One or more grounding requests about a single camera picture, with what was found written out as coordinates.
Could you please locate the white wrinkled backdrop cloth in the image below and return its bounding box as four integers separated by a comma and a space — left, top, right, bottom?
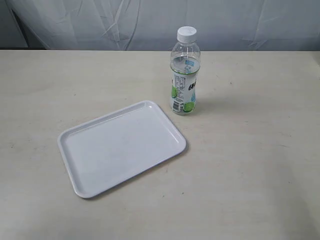
0, 0, 320, 51

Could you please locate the clear plastic drink bottle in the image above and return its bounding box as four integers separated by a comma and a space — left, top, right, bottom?
170, 26, 201, 115

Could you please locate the white rectangular plastic tray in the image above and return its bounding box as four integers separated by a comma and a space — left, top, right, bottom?
57, 100, 187, 199

